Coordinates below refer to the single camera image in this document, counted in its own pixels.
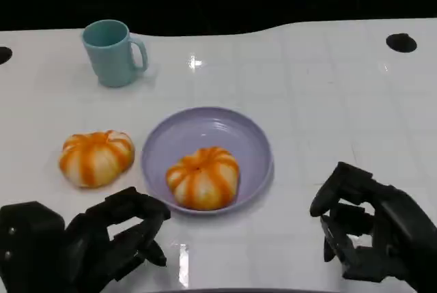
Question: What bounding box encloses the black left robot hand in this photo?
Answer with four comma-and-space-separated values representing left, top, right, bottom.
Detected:
63, 186, 171, 293

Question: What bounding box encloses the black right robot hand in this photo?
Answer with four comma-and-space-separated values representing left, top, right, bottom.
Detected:
309, 162, 437, 284

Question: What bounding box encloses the orange white toy bread roll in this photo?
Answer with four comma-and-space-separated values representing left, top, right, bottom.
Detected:
59, 130, 136, 190
165, 146, 241, 210

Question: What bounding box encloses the lilac plate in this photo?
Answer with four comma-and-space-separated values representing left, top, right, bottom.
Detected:
141, 106, 275, 217

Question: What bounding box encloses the pale green mug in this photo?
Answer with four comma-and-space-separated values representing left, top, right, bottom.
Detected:
81, 19, 149, 88

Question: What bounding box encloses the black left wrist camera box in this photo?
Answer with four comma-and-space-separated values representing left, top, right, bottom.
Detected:
0, 201, 66, 293

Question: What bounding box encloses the black table cable grommet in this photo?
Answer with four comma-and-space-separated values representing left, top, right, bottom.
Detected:
0, 46, 13, 66
385, 33, 418, 53

